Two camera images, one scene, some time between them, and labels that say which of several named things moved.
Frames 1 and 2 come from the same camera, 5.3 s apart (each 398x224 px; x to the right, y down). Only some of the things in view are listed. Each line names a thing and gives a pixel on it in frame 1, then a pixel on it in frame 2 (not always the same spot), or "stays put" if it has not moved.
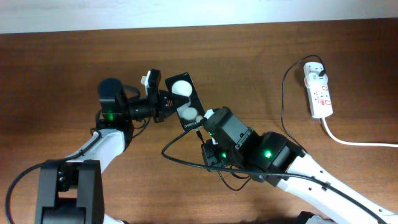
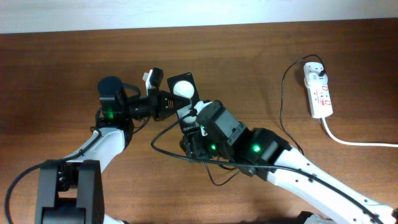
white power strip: (319, 100) stays put
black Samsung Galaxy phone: (191, 112) stays put
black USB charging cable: (218, 173) → (290, 138)
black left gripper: (166, 109) stays put
